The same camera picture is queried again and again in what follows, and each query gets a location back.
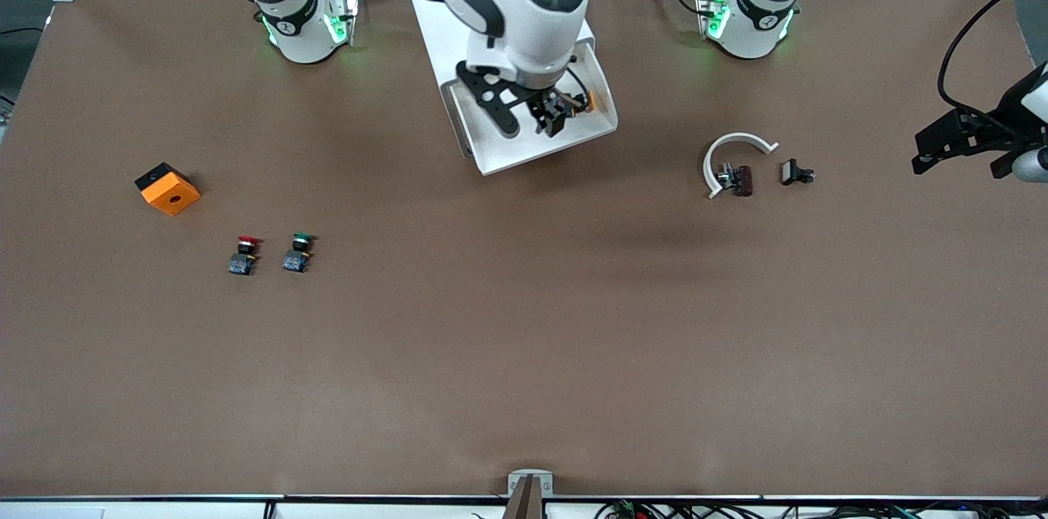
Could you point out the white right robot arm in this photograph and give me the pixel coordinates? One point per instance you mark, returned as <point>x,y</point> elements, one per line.
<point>524,20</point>

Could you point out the green push button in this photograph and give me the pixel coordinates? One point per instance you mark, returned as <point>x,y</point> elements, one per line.
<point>295,261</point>

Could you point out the red push button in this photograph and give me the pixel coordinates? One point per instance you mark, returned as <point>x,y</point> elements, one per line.
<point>242,264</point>

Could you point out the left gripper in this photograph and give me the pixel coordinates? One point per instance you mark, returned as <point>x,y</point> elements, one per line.
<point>993,131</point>

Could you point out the white table edge rail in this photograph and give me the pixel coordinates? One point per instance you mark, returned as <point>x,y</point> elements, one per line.
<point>164,509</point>

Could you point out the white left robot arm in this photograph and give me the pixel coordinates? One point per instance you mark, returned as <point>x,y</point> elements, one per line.
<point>761,11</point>

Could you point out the black square push button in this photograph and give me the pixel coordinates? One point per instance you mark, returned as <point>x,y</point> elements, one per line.
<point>790,172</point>

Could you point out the white box frame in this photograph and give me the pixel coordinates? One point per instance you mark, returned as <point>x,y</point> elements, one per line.
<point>524,151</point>

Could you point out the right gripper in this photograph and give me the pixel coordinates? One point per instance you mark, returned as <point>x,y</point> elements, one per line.
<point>547,107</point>

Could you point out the orange and black button box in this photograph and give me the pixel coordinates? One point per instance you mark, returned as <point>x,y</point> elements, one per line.
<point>172,196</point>

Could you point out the white curved plastic clamp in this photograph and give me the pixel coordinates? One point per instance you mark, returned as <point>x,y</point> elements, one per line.
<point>709,167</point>

